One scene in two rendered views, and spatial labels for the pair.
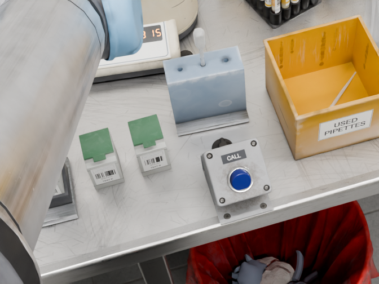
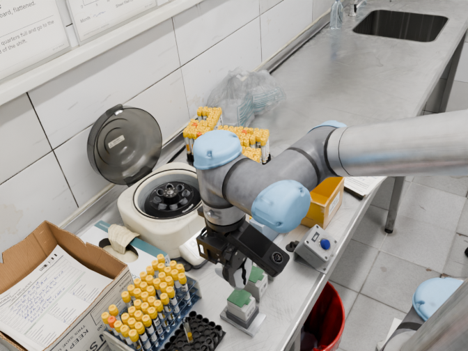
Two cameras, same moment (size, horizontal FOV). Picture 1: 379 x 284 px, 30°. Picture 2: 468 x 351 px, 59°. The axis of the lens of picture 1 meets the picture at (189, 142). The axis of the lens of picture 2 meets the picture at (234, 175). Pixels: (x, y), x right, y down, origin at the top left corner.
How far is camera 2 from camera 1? 0.57 m
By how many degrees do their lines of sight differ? 35
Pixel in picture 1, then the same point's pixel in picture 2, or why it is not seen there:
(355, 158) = (341, 218)
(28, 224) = not seen: outside the picture
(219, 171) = (315, 246)
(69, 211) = (261, 316)
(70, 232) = (269, 326)
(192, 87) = not seen: hidden behind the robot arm
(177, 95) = (265, 232)
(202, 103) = (272, 232)
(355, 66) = not seen: hidden behind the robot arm
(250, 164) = (322, 236)
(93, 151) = (255, 276)
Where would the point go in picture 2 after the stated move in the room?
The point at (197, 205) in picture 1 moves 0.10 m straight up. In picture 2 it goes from (308, 275) to (309, 247)
